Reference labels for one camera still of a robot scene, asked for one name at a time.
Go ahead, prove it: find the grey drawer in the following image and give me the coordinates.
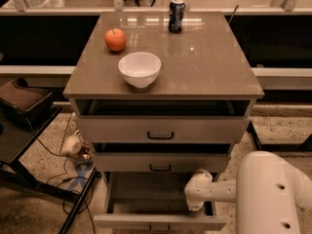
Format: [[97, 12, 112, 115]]
[[94, 172, 225, 234], [77, 117, 250, 143], [92, 153, 228, 173]]

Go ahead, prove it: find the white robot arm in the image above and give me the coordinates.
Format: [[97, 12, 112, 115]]
[[184, 151, 312, 234]]

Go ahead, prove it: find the red apple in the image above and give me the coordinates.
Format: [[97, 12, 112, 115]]
[[104, 28, 127, 52]]

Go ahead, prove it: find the white bowl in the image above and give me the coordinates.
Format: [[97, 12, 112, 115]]
[[118, 52, 162, 89]]

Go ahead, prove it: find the wire mesh basket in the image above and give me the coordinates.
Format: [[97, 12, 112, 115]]
[[60, 113, 83, 154]]

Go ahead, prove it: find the dark soda can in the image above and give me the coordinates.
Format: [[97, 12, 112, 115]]
[[169, 0, 185, 33]]

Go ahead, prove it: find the black floor cable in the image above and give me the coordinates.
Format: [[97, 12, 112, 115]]
[[25, 117, 98, 234]]

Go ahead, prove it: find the white round device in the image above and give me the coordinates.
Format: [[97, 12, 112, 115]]
[[61, 135, 82, 155]]

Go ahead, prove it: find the black side table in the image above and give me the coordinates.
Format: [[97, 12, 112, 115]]
[[0, 106, 98, 234]]

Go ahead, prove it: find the grey drawer cabinet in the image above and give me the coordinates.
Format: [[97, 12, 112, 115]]
[[62, 11, 265, 198]]

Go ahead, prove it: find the black stand leg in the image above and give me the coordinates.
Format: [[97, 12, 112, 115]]
[[247, 122, 262, 151]]

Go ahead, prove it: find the brown bag on table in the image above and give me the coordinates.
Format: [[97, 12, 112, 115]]
[[0, 77, 53, 123]]

